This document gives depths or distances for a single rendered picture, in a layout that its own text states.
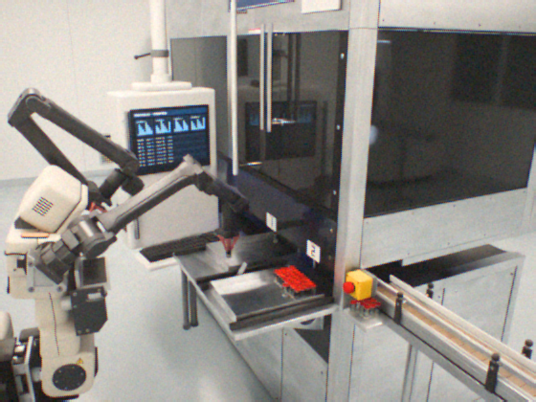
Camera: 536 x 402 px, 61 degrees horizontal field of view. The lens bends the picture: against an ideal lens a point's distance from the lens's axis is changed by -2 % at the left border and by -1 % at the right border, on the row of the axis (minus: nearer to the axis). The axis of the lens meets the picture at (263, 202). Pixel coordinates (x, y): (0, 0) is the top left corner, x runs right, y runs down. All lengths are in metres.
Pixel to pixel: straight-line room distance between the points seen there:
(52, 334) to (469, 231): 1.55
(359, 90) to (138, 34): 5.60
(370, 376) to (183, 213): 1.18
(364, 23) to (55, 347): 1.36
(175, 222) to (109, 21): 4.73
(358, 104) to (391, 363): 1.06
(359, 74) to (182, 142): 1.11
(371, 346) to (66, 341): 1.08
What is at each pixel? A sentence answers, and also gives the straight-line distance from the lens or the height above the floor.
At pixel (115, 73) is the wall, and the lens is 6.80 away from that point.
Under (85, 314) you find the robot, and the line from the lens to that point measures 1.56.
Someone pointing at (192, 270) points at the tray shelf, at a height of 0.88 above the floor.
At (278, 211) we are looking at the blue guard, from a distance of 1.95.
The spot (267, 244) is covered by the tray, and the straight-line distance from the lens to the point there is 2.14.
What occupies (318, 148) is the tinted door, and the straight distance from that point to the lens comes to 1.65.
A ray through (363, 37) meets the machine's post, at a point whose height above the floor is 1.77.
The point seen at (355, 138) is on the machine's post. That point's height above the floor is 1.48.
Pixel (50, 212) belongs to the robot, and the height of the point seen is 1.29.
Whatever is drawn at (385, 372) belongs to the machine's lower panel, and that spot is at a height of 0.52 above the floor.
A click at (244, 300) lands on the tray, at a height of 0.88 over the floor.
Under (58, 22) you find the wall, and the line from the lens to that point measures 6.72.
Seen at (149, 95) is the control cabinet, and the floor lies 1.54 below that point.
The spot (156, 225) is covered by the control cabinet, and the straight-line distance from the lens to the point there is 2.34.
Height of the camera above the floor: 1.74
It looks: 18 degrees down
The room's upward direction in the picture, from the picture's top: straight up
